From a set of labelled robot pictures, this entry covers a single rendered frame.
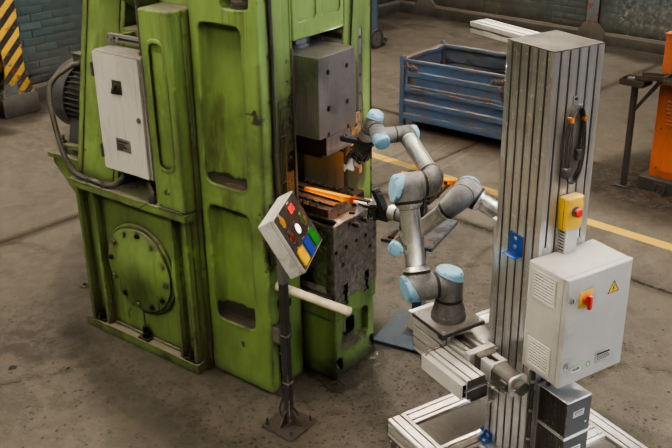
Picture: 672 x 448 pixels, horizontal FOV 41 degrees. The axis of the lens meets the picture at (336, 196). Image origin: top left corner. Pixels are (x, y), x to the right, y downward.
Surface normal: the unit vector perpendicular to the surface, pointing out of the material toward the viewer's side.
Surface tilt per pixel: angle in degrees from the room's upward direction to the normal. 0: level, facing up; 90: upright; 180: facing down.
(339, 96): 90
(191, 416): 0
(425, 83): 89
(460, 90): 89
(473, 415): 0
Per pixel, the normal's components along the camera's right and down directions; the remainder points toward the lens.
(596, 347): 0.51, 0.33
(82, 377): -0.02, -0.92
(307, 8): 0.80, 0.22
